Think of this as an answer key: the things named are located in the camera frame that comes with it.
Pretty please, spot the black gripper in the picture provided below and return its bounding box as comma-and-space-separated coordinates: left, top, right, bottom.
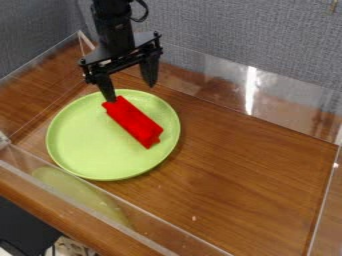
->
79, 31, 163, 102

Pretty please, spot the red block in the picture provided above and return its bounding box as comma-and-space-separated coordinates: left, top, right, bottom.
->
101, 96, 164, 149

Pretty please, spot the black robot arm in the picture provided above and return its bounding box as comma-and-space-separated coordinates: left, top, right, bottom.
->
79, 0, 163, 102

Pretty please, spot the green round plate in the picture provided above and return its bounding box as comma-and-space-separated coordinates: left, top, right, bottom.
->
45, 89, 180, 181

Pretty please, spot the black box under table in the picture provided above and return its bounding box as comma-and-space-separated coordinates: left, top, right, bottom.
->
0, 196, 63, 256

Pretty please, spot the clear acrylic corner bracket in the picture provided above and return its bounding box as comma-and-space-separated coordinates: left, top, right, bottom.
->
77, 30, 95, 56

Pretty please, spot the black cable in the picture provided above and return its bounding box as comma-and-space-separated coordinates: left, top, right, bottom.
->
129, 0, 149, 24

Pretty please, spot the clear acrylic enclosure wall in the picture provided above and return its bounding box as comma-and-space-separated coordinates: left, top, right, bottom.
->
0, 34, 342, 256

